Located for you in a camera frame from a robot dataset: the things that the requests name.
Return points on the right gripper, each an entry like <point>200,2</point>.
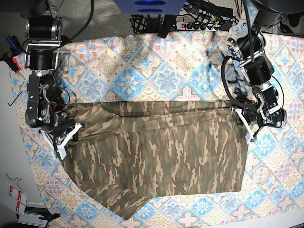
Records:
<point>59,127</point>

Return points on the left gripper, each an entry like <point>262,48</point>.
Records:
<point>252,115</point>

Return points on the camouflage T-shirt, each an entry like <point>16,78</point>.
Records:
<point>131,152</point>

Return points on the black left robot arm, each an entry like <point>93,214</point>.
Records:
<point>246,46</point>

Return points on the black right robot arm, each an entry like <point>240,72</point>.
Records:
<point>45,107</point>

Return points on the patterned tile tablecloth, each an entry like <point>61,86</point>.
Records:
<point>185,66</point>

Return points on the red white paper tag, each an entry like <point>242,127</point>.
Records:
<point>21,199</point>

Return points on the red black clamp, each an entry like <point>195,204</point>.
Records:
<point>11,61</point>

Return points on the blue clamp bottom left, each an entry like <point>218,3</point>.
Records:
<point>48,217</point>

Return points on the white power strip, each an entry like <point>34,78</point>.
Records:
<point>213,26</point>

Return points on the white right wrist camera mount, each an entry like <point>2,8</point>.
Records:
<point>67,139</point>

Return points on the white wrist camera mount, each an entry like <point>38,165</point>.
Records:
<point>251,135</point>
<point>67,139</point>

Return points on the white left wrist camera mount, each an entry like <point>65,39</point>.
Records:
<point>251,135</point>

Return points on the blue handled clamp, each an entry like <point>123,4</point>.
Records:
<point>15,46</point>

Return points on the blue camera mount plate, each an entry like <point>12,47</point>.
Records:
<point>132,7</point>

